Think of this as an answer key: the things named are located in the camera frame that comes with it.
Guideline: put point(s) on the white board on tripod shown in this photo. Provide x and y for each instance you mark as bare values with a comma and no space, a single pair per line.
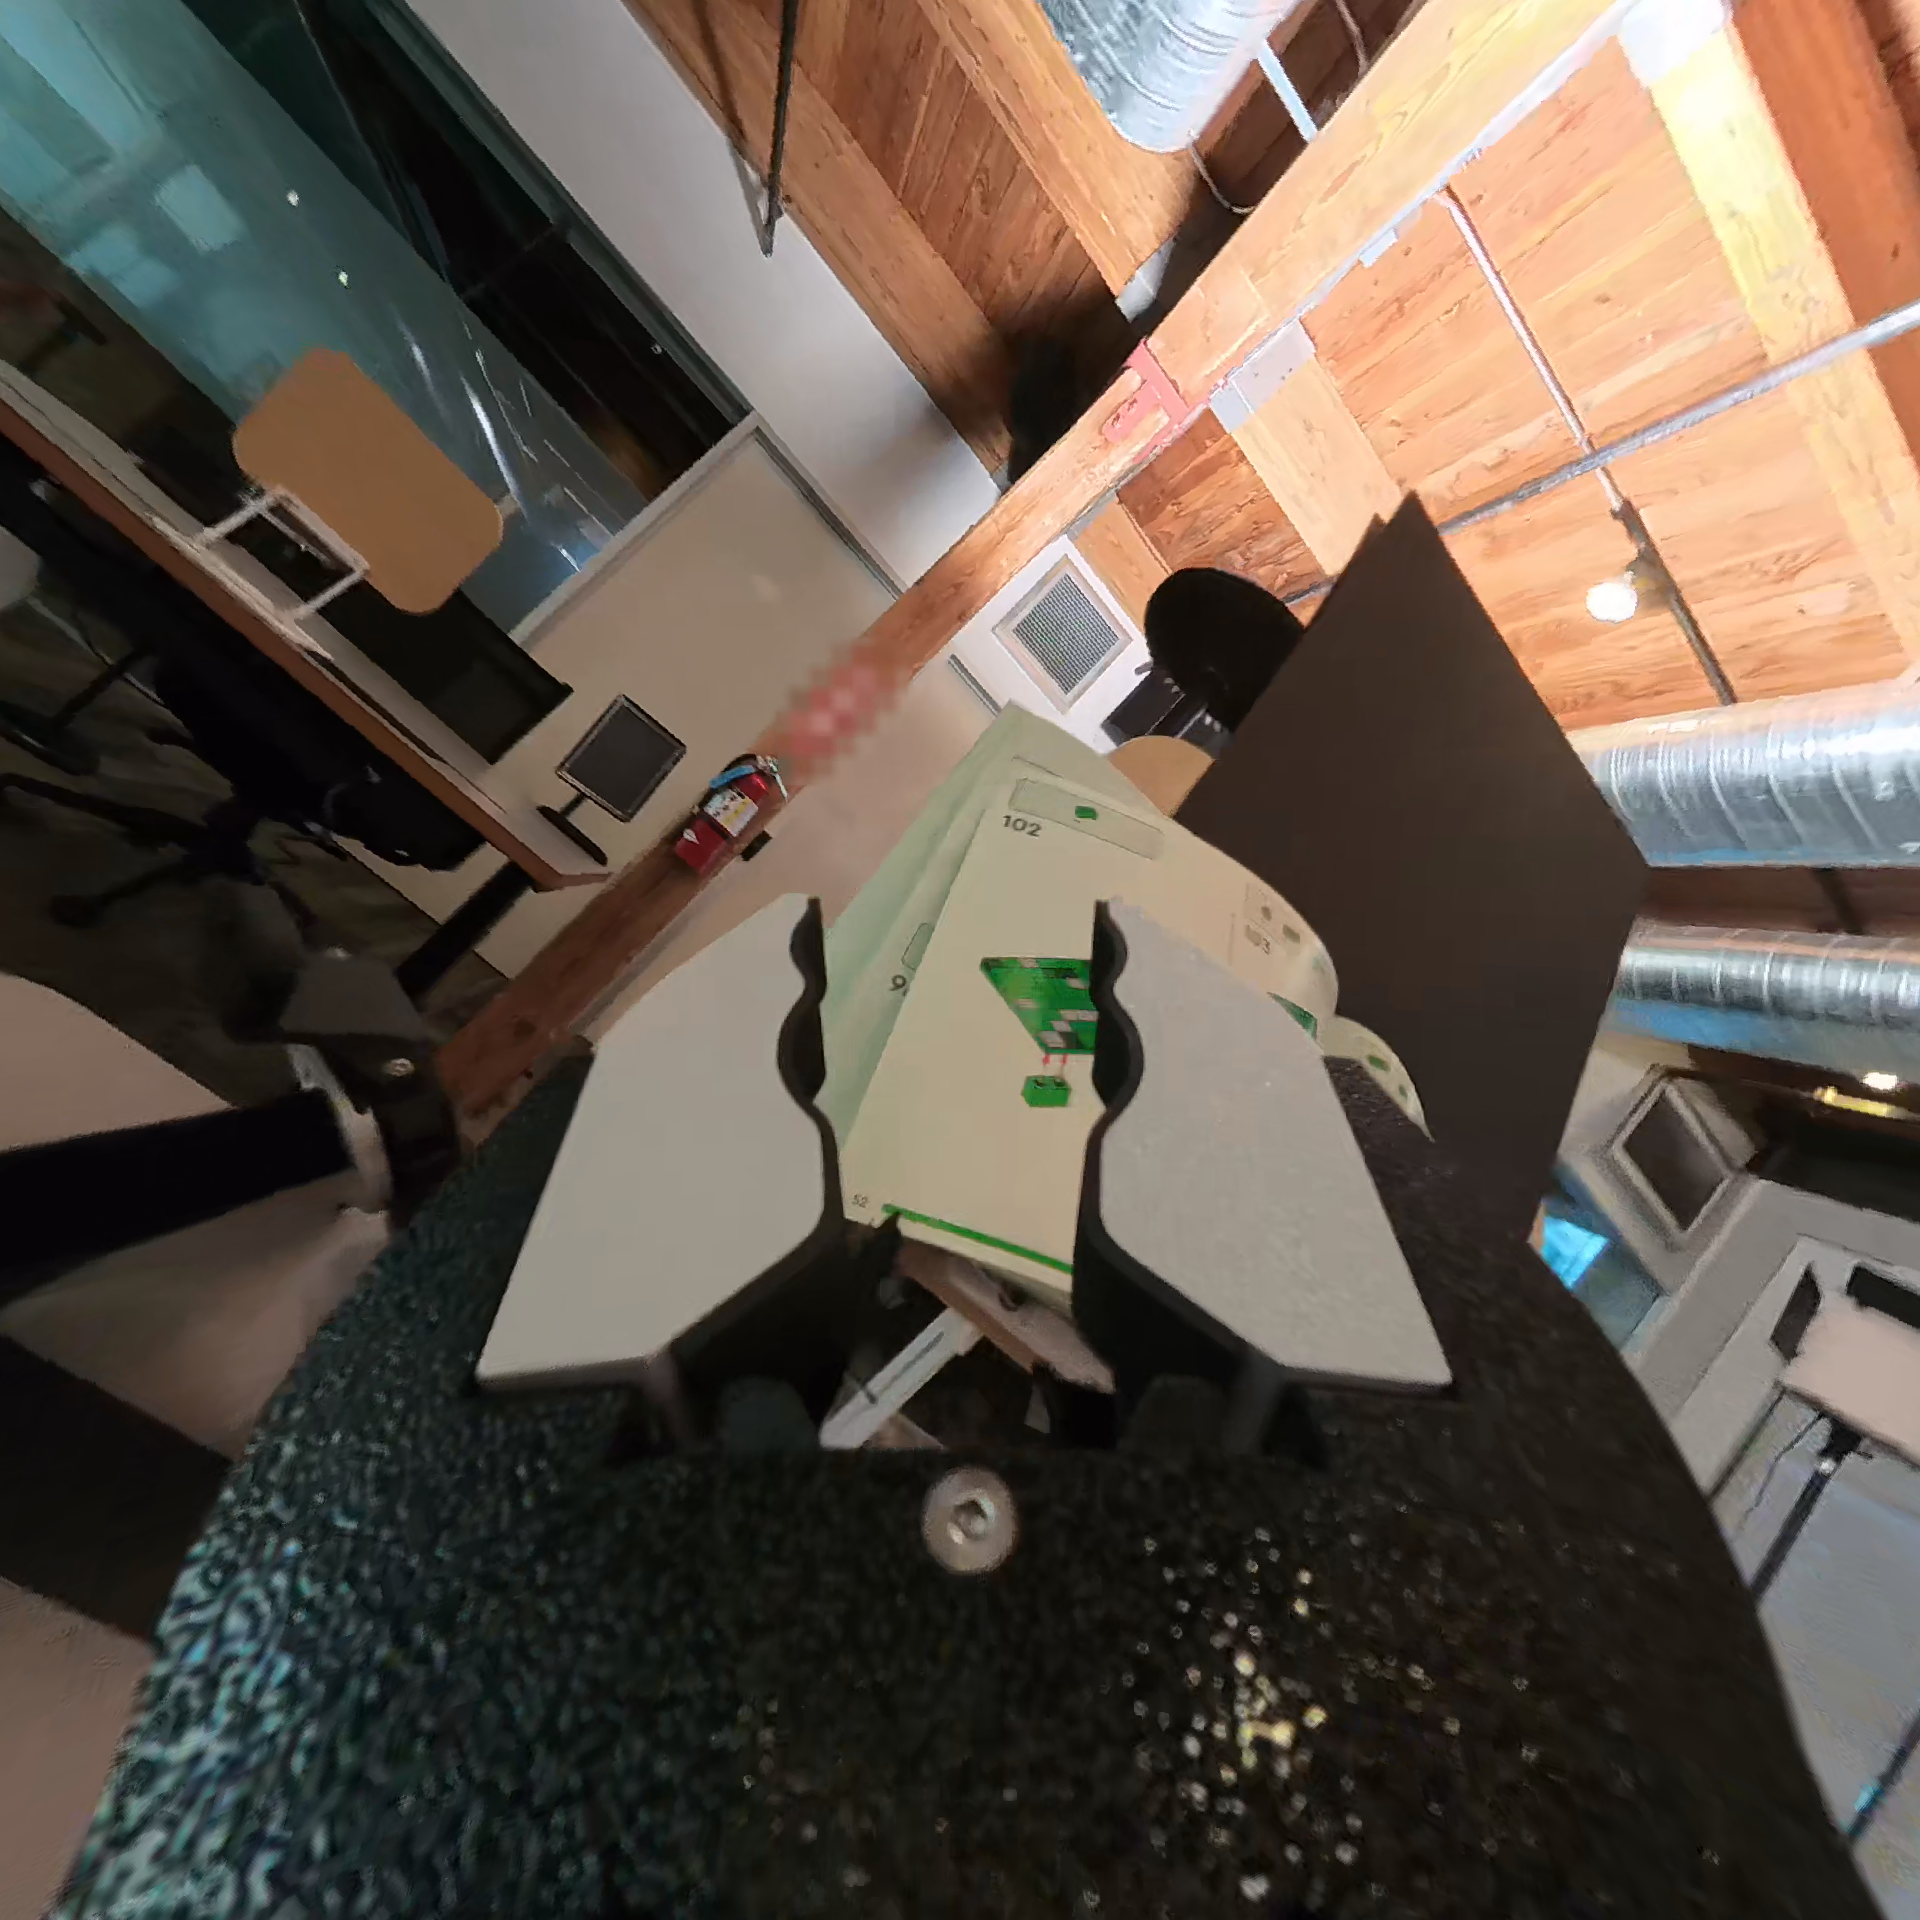
1859,1380

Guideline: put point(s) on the grey framed monitor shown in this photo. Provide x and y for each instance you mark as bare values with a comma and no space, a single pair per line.
1679,1155

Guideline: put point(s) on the ceiling light bulb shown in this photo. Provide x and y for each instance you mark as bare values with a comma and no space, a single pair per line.
1609,600

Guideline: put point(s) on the wood-edged office desk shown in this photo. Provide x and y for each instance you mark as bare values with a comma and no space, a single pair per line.
376,706

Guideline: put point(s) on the black partition board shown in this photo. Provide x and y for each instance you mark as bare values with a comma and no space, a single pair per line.
1425,842

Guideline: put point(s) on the white wall vent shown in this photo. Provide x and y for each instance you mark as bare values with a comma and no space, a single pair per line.
1065,630

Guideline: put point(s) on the black round object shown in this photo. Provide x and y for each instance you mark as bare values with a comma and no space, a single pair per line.
1215,648

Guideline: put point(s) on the silver ventilation duct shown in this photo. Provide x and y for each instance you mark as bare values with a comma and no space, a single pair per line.
1769,984
1155,62
1769,780

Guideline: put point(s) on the small tablet on stand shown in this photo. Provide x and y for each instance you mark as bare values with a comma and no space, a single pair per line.
622,758

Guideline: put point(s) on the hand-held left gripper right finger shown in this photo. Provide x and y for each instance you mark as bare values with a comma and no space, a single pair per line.
1245,1186

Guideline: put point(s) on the black office chair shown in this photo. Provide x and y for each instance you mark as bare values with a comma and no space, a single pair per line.
299,751

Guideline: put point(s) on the empty wooden book stand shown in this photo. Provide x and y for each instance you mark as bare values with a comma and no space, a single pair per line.
376,479

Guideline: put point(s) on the white book stand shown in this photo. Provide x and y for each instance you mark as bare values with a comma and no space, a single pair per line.
1163,773

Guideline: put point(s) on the red fire extinguisher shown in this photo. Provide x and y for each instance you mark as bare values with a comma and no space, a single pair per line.
720,818

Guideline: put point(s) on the lego instruction booklet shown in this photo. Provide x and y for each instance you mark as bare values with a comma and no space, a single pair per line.
973,1112

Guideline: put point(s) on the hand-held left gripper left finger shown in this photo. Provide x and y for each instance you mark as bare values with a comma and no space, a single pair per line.
677,1186

